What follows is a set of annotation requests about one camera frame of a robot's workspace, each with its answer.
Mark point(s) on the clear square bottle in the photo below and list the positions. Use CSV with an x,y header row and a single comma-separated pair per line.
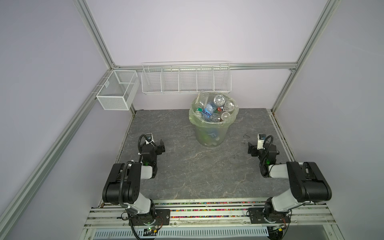
x,y
201,102

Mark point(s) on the blue label bottle back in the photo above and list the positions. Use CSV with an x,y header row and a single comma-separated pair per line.
x,y
219,100

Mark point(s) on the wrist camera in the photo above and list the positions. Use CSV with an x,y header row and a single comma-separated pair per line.
x,y
149,138
261,140

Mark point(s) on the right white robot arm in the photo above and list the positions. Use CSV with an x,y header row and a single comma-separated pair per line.
x,y
307,183

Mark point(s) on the long white wire shelf basket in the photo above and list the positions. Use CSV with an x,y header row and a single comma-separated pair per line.
x,y
186,77

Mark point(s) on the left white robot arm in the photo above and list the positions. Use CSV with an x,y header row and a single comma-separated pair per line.
x,y
123,185

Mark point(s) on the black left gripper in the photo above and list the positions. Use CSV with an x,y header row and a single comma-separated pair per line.
x,y
160,149

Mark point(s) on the green lined mesh waste bin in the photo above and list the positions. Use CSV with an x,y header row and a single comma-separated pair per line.
x,y
211,134

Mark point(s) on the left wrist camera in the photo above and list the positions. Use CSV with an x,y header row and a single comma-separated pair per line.
x,y
149,138

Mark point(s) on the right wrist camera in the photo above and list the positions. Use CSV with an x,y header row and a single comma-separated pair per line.
x,y
261,140

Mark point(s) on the white yellow label bottle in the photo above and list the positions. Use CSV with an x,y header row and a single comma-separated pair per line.
x,y
225,116

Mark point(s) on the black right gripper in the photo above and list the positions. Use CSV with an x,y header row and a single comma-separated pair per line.
x,y
253,149

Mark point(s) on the small white mesh basket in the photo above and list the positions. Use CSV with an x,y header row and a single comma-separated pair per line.
x,y
118,91

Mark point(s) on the large clear bottle blue label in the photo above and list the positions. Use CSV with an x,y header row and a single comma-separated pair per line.
x,y
215,118

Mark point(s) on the clear bottle blue pink label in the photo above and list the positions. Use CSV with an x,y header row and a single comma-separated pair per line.
x,y
208,111

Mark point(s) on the red label clear bottle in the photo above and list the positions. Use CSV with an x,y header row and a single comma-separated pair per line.
x,y
229,106

